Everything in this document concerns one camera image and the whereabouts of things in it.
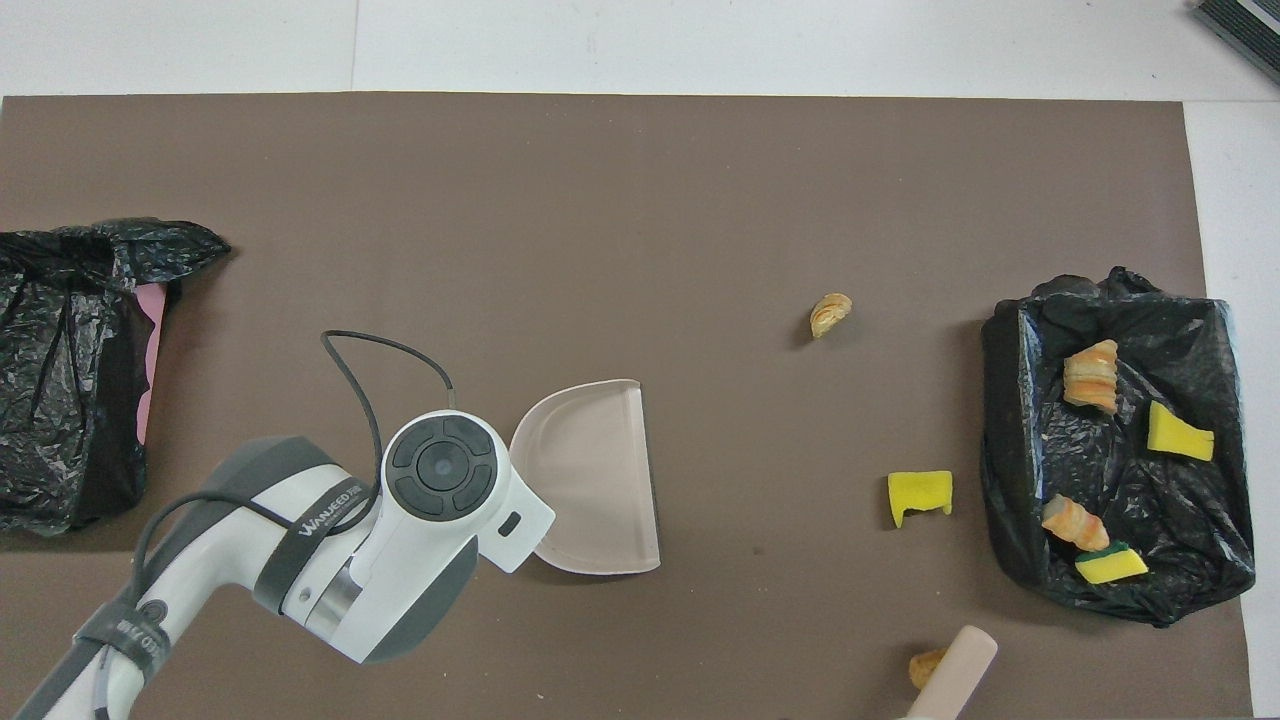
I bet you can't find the beige plastic dustpan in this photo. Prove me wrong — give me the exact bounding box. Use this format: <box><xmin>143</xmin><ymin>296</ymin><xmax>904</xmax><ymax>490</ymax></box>
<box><xmin>510</xmin><ymin>379</ymin><xmax>662</xmax><ymax>576</ymax></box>

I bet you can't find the large striped croissant piece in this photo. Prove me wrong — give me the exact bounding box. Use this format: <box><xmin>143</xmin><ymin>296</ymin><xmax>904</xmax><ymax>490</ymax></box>
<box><xmin>1062</xmin><ymin>339</ymin><xmax>1120</xmax><ymax>416</ymax></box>

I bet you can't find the yellow sponge piece green backing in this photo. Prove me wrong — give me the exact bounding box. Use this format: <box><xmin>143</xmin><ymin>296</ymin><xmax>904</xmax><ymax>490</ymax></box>
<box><xmin>1075</xmin><ymin>541</ymin><xmax>1151</xmax><ymax>585</ymax></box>

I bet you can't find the pink plastic bin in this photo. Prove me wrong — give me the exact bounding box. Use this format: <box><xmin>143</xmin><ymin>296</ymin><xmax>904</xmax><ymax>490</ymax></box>
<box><xmin>133</xmin><ymin>283</ymin><xmax>166</xmax><ymax>446</ymax></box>

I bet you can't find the black trash bag bin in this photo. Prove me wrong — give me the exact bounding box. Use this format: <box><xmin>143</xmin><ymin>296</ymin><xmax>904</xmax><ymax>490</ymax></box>
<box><xmin>980</xmin><ymin>265</ymin><xmax>1258</xmax><ymax>629</ymax></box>

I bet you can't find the black bag over pink bin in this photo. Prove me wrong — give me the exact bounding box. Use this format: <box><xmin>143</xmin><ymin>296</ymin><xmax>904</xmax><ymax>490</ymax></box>
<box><xmin>0</xmin><ymin>218</ymin><xmax>233</xmax><ymax>538</ymax></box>

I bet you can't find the brown table mat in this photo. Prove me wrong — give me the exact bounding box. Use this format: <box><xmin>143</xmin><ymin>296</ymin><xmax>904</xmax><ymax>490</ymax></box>
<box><xmin>0</xmin><ymin>93</ymin><xmax>1251</xmax><ymax>720</ymax></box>

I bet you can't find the small striped croissant piece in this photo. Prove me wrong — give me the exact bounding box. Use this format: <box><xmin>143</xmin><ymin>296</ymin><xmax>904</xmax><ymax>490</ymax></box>
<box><xmin>809</xmin><ymin>292</ymin><xmax>854</xmax><ymax>339</ymax></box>

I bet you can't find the dark striped object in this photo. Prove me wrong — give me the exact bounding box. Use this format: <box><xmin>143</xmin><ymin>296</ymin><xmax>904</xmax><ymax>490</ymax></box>
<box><xmin>1193</xmin><ymin>0</ymin><xmax>1280</xmax><ymax>86</ymax></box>

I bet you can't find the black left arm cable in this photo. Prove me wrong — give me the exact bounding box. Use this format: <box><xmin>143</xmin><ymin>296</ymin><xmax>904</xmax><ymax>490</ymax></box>
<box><xmin>130</xmin><ymin>330</ymin><xmax>457</xmax><ymax>601</ymax></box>

